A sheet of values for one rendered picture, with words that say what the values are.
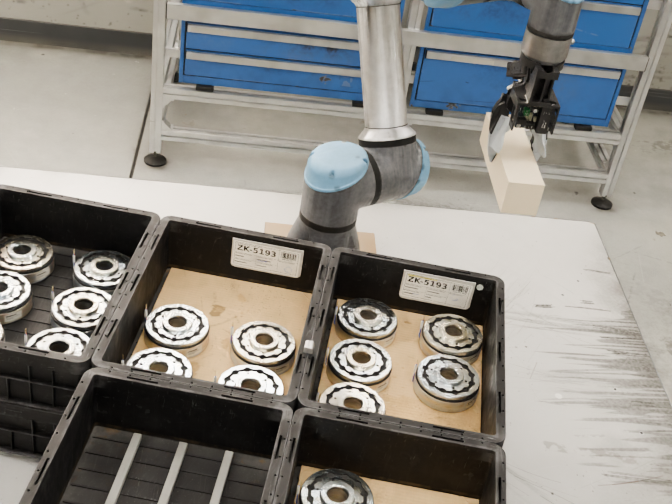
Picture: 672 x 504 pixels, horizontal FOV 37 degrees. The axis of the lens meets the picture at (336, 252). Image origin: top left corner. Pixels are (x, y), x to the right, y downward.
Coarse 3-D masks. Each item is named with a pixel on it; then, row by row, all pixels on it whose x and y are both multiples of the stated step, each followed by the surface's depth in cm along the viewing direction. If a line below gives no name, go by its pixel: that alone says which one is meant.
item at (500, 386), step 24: (336, 264) 171; (408, 264) 174; (432, 264) 175; (504, 288) 172; (504, 312) 167; (312, 336) 155; (504, 336) 162; (312, 360) 153; (504, 360) 157; (504, 384) 152; (312, 408) 143; (336, 408) 144; (504, 408) 148; (456, 432) 143; (504, 432) 144
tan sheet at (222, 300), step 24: (168, 288) 176; (192, 288) 177; (216, 288) 178; (240, 288) 179; (264, 288) 179; (216, 312) 172; (240, 312) 173; (264, 312) 174; (288, 312) 175; (216, 336) 168; (192, 360) 162; (216, 360) 163; (288, 384) 161
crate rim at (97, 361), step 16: (160, 224) 174; (192, 224) 175; (208, 224) 176; (160, 240) 171; (272, 240) 175; (288, 240) 175; (304, 240) 176; (144, 256) 166; (144, 272) 163; (320, 272) 171; (128, 288) 159; (320, 288) 165; (128, 304) 156; (112, 320) 152; (112, 336) 149; (304, 336) 155; (96, 352) 146; (112, 368) 144; (128, 368) 144; (192, 384) 144; (208, 384) 144; (224, 384) 144; (272, 400) 143; (288, 400) 144
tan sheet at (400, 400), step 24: (408, 312) 179; (336, 336) 172; (408, 336) 174; (408, 360) 169; (480, 360) 172; (408, 384) 164; (480, 384) 167; (408, 408) 160; (432, 408) 161; (480, 408) 162; (480, 432) 158
